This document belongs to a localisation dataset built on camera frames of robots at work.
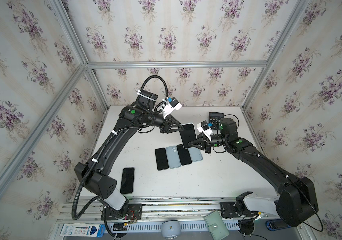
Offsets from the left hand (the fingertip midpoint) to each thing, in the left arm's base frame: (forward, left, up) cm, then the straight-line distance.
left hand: (181, 124), depth 65 cm
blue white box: (-36, +41, -34) cm, 64 cm away
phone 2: (+3, -4, -34) cm, 35 cm away
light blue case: (+3, -11, -33) cm, 35 cm away
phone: (+1, +10, -35) cm, 37 cm away
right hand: (-4, -4, -10) cm, 11 cm away
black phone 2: (-14, +28, -34) cm, 46 cm away
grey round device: (-36, +4, -26) cm, 45 cm away
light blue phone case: (+2, +3, -35) cm, 35 cm away
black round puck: (-34, -33, -35) cm, 59 cm away
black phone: (-3, -3, -3) cm, 6 cm away
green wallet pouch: (-35, -18, -34) cm, 52 cm away
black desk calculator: (+32, -29, -32) cm, 54 cm away
